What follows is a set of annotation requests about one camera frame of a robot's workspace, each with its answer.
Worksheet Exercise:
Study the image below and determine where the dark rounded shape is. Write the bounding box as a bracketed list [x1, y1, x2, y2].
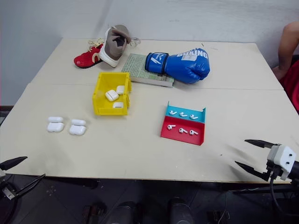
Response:
[104, 201, 141, 224]
[167, 196, 196, 224]

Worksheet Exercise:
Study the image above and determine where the red sneaker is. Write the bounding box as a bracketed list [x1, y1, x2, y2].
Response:
[73, 38, 105, 70]

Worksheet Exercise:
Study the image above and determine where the green paperback book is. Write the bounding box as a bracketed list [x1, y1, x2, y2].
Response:
[121, 53, 175, 88]

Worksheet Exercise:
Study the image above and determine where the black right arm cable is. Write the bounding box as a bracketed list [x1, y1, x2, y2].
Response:
[269, 166, 299, 220]

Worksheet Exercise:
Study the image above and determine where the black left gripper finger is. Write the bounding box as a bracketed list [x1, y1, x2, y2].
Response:
[0, 156, 28, 171]
[13, 173, 46, 198]

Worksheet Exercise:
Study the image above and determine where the red and teal tray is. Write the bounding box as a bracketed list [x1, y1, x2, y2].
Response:
[160, 100, 207, 146]

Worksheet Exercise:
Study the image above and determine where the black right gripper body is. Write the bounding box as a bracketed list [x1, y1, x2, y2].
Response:
[263, 159, 285, 183]

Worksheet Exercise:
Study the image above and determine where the blue boxing glove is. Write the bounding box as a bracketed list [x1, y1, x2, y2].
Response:
[144, 48, 210, 84]

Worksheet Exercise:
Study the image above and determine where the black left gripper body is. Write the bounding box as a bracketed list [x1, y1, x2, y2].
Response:
[0, 174, 18, 204]

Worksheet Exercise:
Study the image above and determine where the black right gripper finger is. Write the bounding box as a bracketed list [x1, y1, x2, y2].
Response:
[244, 139, 281, 149]
[234, 161, 269, 182]

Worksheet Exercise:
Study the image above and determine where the taupe sneaker white sole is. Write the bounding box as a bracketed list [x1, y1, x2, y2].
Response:
[99, 24, 142, 69]

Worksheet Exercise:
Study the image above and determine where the yellow plastic bin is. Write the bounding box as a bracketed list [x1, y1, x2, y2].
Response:
[93, 71, 132, 117]

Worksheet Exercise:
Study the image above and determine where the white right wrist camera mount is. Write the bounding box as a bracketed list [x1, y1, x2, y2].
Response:
[267, 144, 297, 181]

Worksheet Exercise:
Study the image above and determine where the person's red garment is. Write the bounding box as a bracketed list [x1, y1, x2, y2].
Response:
[278, 60, 299, 113]

